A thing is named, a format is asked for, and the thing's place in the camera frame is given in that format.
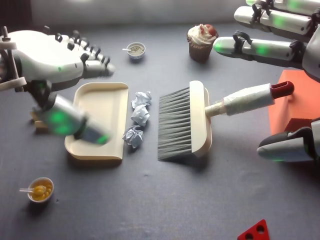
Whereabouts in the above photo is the grey table cloth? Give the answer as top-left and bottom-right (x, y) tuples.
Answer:
(0, 22), (320, 240)

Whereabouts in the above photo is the blue-printed toy soup bowl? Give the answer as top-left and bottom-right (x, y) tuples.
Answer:
(122, 41), (147, 63)

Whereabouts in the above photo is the white backdrop sheet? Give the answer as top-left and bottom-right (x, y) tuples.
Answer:
(29, 0), (251, 26)

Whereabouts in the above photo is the white toy bowl of corn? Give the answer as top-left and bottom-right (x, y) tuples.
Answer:
(19, 176), (55, 203)

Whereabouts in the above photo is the orange foam block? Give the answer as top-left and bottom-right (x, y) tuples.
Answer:
(267, 69), (320, 138)

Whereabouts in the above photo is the crumpled white paper ball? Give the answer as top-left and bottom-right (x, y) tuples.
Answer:
(131, 104), (151, 127)
(122, 124), (145, 149)
(131, 91), (153, 109)

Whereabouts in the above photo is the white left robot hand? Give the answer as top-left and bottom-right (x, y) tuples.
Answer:
(9, 24), (117, 147)

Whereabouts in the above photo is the red triangle with holes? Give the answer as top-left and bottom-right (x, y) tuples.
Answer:
(236, 219), (271, 240)

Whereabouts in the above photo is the toy cupcake with cream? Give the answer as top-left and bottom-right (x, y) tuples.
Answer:
(186, 23), (220, 62)

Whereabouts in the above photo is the cream plastic dustpan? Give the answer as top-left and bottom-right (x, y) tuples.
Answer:
(30, 82), (130, 166)

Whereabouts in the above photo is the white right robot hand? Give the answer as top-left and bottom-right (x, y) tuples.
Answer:
(213, 0), (320, 165)

